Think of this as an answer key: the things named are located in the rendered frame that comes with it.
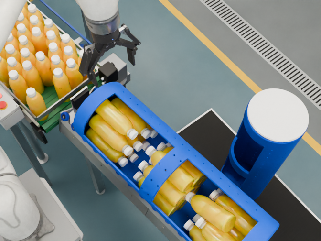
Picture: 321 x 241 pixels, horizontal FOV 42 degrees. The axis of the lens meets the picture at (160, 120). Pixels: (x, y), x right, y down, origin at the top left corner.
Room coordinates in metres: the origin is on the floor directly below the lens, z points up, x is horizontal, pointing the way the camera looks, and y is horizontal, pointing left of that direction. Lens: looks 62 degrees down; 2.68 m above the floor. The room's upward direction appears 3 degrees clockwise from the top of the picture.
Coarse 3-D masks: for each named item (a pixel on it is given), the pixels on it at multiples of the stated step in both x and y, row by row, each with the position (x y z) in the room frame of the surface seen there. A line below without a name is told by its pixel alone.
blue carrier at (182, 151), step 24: (96, 96) 0.88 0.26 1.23; (120, 96) 0.89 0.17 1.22; (144, 120) 0.79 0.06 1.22; (120, 168) 0.67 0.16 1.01; (168, 168) 0.59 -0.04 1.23; (216, 168) 0.63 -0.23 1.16; (144, 192) 0.52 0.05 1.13; (240, 192) 0.52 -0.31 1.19; (192, 216) 0.49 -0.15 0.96; (264, 216) 0.44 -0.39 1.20; (264, 240) 0.34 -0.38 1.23
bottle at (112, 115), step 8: (104, 104) 0.86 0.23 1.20; (112, 104) 0.87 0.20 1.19; (96, 112) 0.84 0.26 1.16; (104, 112) 0.83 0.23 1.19; (112, 112) 0.83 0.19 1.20; (120, 112) 0.83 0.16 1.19; (112, 120) 0.79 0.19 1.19; (120, 120) 0.79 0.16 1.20; (128, 120) 0.80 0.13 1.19; (120, 128) 0.76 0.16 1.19; (128, 128) 0.77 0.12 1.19
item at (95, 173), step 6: (90, 162) 0.87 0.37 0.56; (90, 168) 0.88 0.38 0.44; (96, 168) 0.89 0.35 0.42; (90, 174) 0.90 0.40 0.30; (96, 174) 0.88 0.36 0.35; (96, 180) 0.87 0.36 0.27; (102, 180) 0.90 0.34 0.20; (96, 186) 0.88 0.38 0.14; (102, 186) 0.89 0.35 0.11; (96, 192) 0.89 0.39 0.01; (102, 192) 0.89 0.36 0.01
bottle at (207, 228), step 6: (204, 222) 0.42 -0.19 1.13; (204, 228) 0.40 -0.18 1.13; (210, 228) 0.40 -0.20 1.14; (216, 228) 0.40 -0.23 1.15; (204, 234) 0.38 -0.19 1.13; (210, 234) 0.37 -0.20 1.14; (216, 234) 0.37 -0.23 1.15; (222, 234) 0.38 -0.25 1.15; (228, 234) 0.38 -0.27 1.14; (210, 240) 0.36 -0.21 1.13; (216, 240) 0.36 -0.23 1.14; (222, 240) 0.36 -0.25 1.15; (228, 240) 0.36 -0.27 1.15; (234, 240) 0.36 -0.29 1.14
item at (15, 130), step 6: (12, 126) 0.90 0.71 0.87; (18, 126) 0.92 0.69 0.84; (12, 132) 0.89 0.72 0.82; (18, 132) 0.91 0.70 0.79; (18, 138) 0.90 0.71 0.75; (24, 138) 0.92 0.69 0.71; (24, 144) 0.91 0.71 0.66; (24, 150) 0.90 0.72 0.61; (30, 150) 0.91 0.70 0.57; (30, 156) 0.90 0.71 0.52; (30, 162) 0.91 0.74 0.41; (36, 162) 0.91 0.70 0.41; (36, 168) 0.90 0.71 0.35; (42, 168) 0.92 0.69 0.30; (42, 174) 0.91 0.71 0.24; (48, 180) 0.92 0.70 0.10
